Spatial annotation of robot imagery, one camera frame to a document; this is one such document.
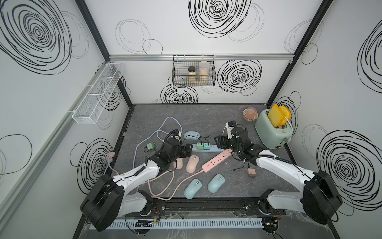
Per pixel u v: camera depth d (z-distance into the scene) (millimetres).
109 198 404
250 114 1086
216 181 793
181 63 940
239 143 628
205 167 850
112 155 944
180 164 885
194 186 786
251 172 827
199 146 892
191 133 1013
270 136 855
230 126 751
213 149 913
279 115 845
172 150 635
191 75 846
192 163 867
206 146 889
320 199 407
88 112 709
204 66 847
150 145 937
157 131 1020
